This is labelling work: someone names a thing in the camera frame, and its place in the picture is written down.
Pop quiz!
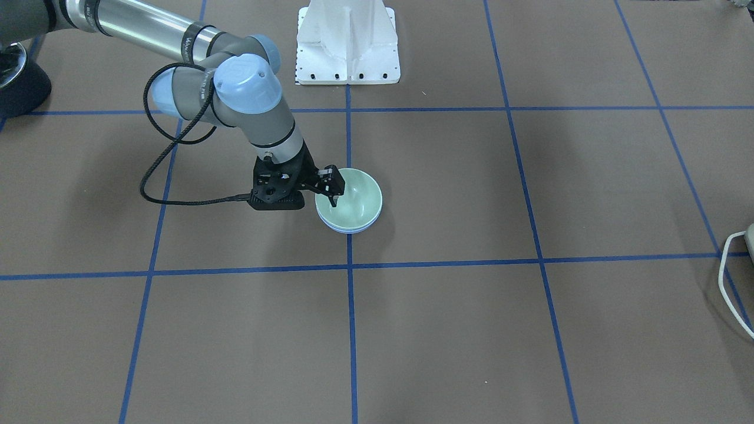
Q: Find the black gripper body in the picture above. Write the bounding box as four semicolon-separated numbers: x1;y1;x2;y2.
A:
247;144;320;210

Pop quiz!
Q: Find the green bowl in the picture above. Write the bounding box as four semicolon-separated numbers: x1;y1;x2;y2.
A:
337;167;383;208

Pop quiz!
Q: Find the blue bowl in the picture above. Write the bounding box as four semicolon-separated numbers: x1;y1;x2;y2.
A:
316;203;383;234

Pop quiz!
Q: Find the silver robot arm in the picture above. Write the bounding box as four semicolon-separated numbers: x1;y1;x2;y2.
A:
2;1;346;210

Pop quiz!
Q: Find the dark blue pot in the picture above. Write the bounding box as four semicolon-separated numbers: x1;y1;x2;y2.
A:
1;42;52;119

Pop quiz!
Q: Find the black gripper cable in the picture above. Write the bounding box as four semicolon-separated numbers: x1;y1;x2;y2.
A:
139;62;255;206

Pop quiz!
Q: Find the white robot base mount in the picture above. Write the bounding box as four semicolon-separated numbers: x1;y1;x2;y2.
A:
295;1;401;85

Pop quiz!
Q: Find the white toaster power cable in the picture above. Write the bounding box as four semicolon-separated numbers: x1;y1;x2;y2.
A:
719;231;754;340

